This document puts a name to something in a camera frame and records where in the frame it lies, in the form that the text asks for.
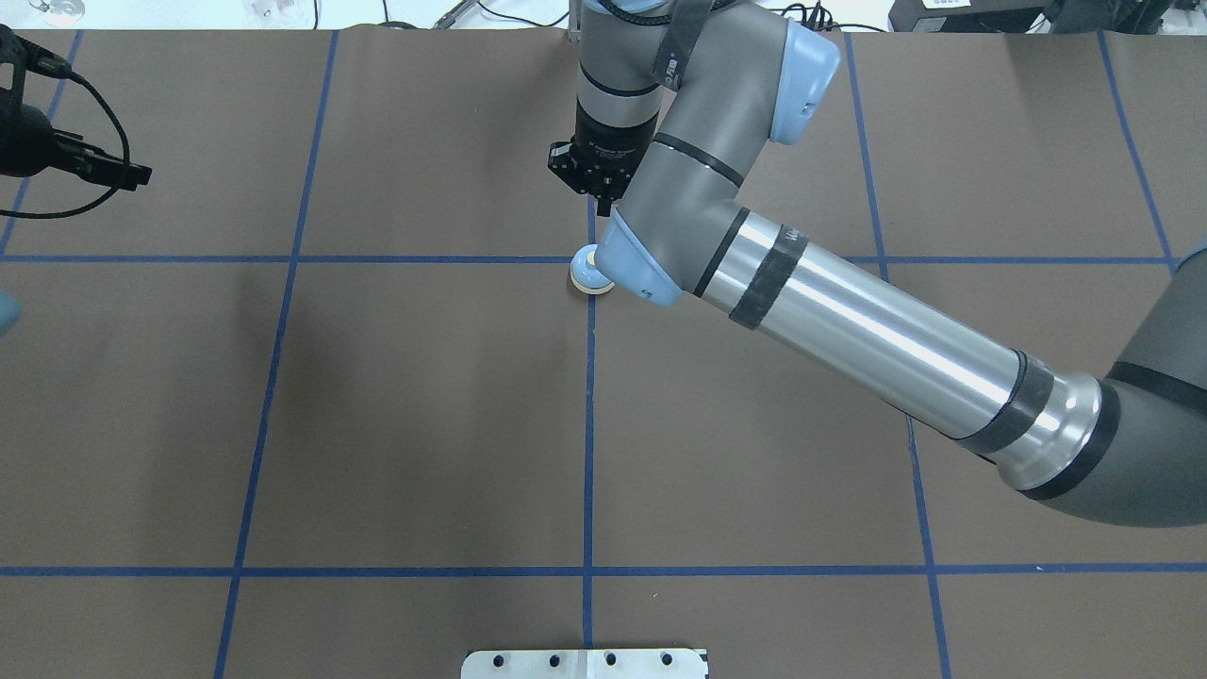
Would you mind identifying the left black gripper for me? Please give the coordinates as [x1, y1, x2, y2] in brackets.
[1, 104, 154, 191]

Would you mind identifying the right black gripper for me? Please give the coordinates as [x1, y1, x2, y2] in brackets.
[547, 119, 655, 219]

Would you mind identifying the light blue call bell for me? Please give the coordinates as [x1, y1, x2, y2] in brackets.
[568, 242, 616, 295]

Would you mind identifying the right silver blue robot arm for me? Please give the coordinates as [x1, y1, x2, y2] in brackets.
[548, 1, 1206, 527]

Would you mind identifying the clear tape roll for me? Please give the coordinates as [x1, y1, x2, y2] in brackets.
[27, 0, 86, 27]

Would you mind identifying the black white box device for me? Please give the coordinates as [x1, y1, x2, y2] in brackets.
[888, 1, 1050, 34]

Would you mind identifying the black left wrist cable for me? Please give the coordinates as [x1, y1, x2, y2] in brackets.
[0, 66, 133, 221]

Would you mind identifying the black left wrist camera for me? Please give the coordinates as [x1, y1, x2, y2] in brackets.
[1, 25, 74, 99]

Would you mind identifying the aluminium frame post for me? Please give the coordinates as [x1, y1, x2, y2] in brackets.
[566, 0, 583, 43]

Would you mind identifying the white camera pedestal column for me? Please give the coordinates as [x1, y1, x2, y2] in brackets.
[460, 648, 711, 678]

